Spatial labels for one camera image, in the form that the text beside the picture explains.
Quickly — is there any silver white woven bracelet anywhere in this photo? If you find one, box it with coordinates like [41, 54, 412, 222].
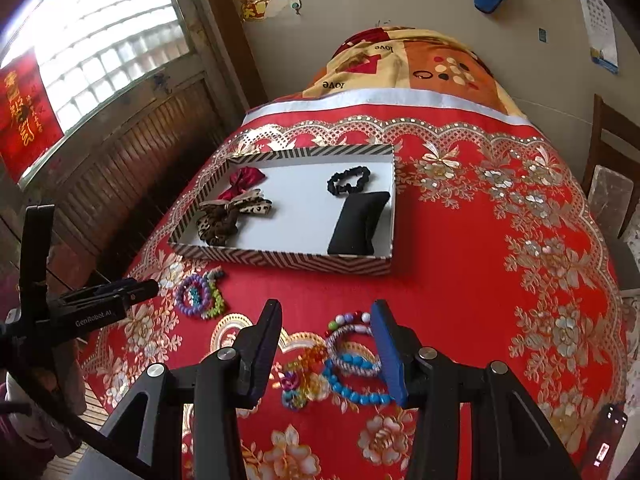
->
[324, 323, 384, 380]

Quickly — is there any multicolour round bead bracelet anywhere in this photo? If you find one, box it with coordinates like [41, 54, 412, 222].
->
[326, 310, 373, 334]

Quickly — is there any colourful flower bead bracelet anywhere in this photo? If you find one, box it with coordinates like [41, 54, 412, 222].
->
[186, 266, 228, 321]

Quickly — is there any orange yellow crystal bracelet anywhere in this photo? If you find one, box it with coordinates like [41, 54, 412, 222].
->
[271, 341, 334, 412]

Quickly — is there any purple bead bracelet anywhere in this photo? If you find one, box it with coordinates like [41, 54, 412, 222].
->
[173, 273, 214, 319]

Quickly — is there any black velvet jewelry pillow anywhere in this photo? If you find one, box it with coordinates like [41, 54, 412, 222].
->
[328, 191, 390, 256]

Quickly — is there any leopard print bow scrunchie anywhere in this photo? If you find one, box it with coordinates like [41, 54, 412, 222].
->
[196, 188, 272, 246]

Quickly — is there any red satin bow clip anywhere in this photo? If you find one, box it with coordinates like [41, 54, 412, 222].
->
[218, 167, 266, 200]

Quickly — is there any black fabric scrunchie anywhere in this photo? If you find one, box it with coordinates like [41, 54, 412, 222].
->
[326, 166, 371, 197]

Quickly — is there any striped white shallow box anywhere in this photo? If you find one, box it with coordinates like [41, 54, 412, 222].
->
[168, 144, 396, 275]

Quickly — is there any wooden slatted radiator cover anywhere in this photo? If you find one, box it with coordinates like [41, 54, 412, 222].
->
[27, 80, 227, 288]

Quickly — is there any red window paper decoration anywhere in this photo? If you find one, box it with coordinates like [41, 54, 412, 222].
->
[0, 49, 63, 183]

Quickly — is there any red black bottle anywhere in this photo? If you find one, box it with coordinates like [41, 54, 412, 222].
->
[579, 403, 628, 480]

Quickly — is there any orange cream love blanket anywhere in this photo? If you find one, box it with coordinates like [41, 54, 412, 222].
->
[299, 26, 524, 117]

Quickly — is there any brown wooden chair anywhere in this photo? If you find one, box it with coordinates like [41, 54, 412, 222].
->
[582, 94, 639, 238]

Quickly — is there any white wall eye chart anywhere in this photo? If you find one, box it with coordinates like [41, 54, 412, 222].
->
[579, 0, 620, 75]

